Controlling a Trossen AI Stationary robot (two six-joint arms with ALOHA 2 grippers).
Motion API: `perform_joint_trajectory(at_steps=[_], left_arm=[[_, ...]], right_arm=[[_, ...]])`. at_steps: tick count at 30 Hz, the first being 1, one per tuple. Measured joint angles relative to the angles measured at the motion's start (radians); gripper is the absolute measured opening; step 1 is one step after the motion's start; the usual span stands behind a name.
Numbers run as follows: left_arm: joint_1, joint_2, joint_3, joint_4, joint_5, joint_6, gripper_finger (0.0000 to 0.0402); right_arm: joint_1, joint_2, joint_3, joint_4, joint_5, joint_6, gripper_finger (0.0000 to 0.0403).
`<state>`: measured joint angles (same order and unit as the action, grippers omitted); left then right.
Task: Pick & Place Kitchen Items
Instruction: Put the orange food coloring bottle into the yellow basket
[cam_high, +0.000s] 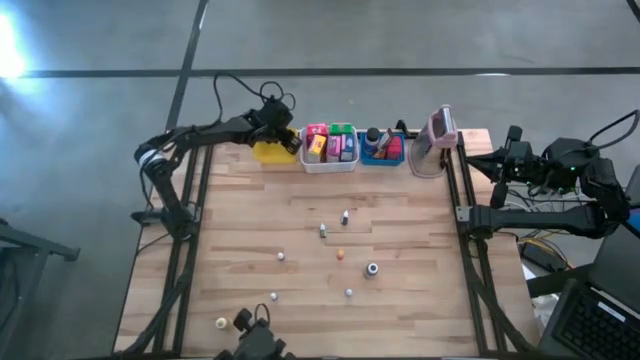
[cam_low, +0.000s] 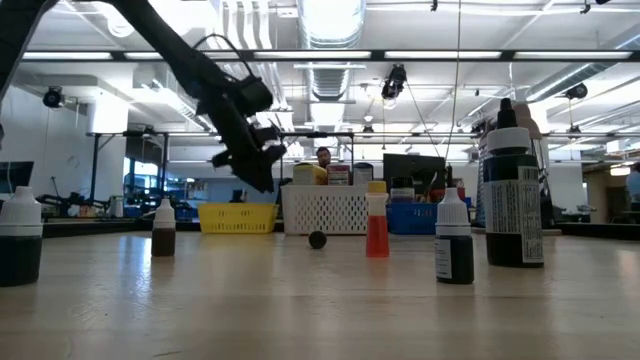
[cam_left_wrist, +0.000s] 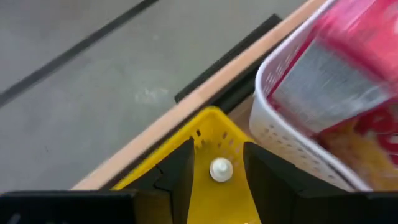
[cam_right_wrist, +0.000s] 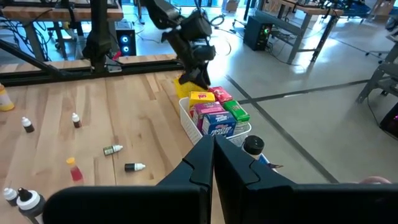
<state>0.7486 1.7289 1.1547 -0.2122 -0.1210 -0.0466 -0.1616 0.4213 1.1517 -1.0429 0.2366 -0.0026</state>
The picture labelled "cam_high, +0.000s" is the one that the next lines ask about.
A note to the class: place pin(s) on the pink device on stand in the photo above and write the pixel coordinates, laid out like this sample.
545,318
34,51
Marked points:
430,145

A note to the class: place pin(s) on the yellow Corn Pops box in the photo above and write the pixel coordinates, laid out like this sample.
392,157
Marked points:
316,147

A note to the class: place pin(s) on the yellow plastic basket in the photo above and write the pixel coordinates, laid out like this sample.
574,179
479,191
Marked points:
272,152

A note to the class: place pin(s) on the blue Frosted Flakes box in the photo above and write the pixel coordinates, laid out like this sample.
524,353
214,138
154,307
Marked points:
347,147

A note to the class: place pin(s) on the red cereal box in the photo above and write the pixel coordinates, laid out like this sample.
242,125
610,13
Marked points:
316,131

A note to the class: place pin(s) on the grey laptop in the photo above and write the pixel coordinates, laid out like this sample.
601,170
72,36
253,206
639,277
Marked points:
590,325

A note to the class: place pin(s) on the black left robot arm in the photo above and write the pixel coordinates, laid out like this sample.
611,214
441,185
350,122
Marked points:
210,132

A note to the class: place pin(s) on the small dark green dropper bottle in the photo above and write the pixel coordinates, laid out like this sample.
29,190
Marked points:
323,230

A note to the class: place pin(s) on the orange taco seasoning packet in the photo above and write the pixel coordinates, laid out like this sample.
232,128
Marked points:
385,145

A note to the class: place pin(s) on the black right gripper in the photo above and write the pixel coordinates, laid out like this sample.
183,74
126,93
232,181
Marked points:
517,155

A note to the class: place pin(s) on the small red box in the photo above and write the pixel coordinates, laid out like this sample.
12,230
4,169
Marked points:
395,148

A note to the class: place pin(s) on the green cereal box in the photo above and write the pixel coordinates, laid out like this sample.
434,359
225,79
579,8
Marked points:
341,128

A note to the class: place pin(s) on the brown bottle cream cap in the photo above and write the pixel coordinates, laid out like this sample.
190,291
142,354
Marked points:
221,323

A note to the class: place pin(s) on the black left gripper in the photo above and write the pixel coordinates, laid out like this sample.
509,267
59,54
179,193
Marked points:
274,120

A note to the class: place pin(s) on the white plastic basket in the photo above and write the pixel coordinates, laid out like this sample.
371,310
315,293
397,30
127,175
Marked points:
327,167

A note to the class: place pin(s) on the blue plastic basket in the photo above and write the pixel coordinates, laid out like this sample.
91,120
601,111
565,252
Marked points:
382,162

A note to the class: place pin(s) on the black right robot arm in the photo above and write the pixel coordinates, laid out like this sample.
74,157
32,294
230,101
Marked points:
550,220

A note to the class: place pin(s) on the red dropper bottle yellow cap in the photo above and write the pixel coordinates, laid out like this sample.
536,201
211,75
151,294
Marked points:
340,255

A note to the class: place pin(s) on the black power adapter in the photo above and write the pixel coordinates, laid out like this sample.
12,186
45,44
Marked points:
540,256

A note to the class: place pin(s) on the purple Raisin Bran box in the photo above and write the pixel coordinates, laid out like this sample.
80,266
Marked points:
333,148

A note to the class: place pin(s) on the black mechanical device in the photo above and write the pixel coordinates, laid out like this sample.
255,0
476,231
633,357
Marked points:
257,340

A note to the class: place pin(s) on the large dark bottle white cap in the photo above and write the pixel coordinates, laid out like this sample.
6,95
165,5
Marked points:
372,270

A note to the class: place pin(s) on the grey metal stand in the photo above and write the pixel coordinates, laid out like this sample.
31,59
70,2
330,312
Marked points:
30,245

